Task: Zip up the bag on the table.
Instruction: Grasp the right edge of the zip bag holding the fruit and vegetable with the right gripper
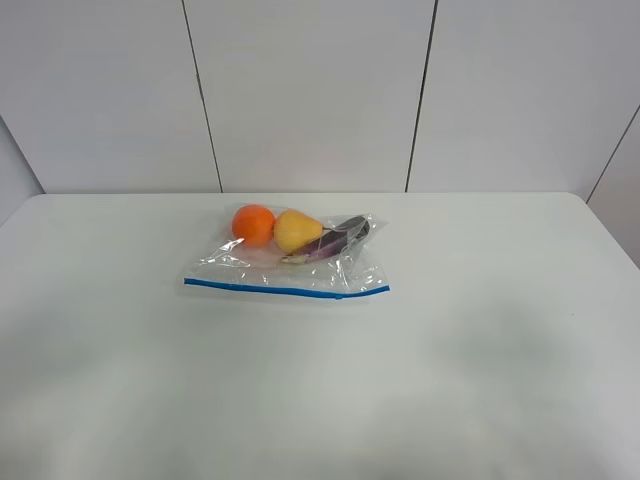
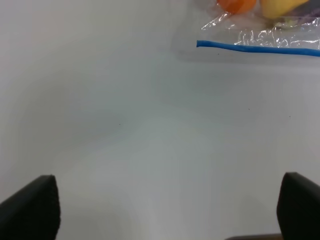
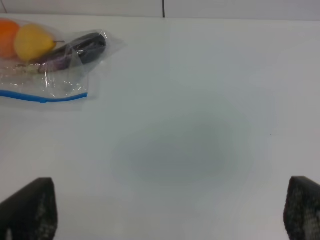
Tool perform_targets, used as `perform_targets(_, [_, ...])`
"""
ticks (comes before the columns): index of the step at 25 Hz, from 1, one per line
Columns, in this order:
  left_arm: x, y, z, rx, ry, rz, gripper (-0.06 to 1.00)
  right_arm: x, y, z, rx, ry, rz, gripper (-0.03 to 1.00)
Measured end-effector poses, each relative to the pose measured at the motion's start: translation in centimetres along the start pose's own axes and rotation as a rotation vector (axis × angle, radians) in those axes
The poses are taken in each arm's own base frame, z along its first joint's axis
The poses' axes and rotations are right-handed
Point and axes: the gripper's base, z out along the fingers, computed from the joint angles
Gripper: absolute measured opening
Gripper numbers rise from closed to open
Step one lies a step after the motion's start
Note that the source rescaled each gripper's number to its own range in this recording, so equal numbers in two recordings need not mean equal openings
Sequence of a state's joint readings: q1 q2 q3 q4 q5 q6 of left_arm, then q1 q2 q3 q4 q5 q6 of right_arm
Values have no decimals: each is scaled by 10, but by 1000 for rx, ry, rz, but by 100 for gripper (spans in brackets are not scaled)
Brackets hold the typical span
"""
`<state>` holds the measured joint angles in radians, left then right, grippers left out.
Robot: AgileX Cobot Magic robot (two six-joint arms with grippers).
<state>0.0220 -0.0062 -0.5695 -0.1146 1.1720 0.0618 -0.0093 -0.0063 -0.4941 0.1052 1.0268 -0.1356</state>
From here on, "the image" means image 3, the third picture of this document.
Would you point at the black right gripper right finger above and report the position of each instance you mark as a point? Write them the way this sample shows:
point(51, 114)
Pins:
point(301, 215)

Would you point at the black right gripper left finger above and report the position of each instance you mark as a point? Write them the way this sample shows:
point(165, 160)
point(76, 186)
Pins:
point(31, 213)

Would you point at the clear zip bag blue zipper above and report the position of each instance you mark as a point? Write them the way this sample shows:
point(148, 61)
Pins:
point(21, 80)

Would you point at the yellow pear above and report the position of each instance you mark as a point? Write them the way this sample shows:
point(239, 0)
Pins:
point(32, 41)

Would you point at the dark purple eggplant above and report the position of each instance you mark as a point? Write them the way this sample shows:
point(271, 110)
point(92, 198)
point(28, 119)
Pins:
point(81, 51)

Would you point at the orange fruit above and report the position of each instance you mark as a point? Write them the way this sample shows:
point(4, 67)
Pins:
point(8, 31)

